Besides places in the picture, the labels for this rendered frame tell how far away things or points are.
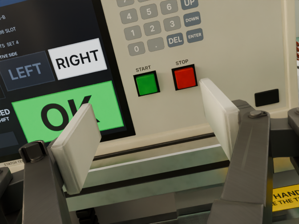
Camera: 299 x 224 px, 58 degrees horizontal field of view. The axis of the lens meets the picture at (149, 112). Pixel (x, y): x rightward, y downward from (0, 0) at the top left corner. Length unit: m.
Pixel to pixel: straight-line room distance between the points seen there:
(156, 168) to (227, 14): 0.16
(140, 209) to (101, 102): 0.27
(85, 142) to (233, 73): 0.17
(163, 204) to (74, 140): 0.35
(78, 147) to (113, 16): 0.14
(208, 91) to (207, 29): 0.11
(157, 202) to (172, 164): 0.22
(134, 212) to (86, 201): 0.21
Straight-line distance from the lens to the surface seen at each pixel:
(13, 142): 0.33
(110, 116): 0.28
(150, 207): 0.50
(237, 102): 0.17
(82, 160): 0.16
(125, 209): 0.50
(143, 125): 0.28
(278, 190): 0.29
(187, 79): 0.27
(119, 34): 0.26
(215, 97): 0.15
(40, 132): 0.31
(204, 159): 0.27
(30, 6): 0.28
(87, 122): 0.19
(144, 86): 0.26
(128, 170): 0.28
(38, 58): 0.28
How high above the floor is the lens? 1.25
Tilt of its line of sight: 19 degrees down
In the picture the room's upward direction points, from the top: 13 degrees counter-clockwise
